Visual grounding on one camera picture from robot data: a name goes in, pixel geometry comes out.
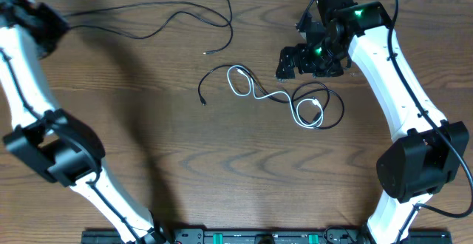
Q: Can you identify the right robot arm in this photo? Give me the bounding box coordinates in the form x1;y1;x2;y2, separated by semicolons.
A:
276;0;469;243

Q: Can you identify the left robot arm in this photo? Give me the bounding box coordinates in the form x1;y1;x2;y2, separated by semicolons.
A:
1;0;174;243

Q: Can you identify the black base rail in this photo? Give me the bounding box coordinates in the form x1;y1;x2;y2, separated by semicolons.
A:
80;227;453;244

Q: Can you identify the short black USB cable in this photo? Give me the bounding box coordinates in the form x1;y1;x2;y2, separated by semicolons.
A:
197;64;345;131

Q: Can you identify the long black USB cable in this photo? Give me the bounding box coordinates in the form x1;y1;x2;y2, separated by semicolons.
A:
62;0;234;55

